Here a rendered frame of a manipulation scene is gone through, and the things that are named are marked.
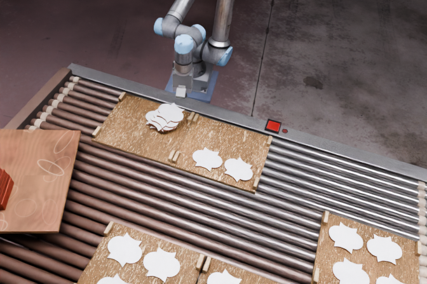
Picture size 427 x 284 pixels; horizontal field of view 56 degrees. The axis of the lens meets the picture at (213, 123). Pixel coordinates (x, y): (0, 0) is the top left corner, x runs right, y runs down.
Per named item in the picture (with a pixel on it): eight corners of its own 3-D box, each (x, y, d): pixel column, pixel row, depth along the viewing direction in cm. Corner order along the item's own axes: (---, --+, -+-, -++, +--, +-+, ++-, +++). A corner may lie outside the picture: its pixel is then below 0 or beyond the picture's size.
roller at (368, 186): (64, 91, 223) (62, 84, 219) (426, 204, 192) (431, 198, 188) (59, 96, 220) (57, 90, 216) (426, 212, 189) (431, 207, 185)
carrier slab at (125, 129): (124, 95, 218) (124, 93, 217) (196, 116, 212) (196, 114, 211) (91, 141, 195) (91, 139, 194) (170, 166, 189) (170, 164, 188)
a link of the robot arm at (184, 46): (197, 35, 166) (188, 47, 160) (196, 56, 174) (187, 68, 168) (180, 30, 167) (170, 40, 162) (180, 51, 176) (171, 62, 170)
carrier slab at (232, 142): (196, 116, 212) (196, 114, 211) (272, 139, 205) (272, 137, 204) (170, 167, 189) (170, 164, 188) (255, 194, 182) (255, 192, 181)
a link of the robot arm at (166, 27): (197, -54, 190) (150, 23, 172) (219, -48, 187) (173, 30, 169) (199, -35, 200) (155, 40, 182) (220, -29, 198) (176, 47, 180)
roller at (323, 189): (53, 102, 216) (51, 96, 213) (426, 222, 185) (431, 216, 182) (48, 108, 213) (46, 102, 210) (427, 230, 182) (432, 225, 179)
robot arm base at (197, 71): (182, 59, 236) (182, 45, 228) (207, 62, 236) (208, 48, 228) (177, 75, 226) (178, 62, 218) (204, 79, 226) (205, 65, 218)
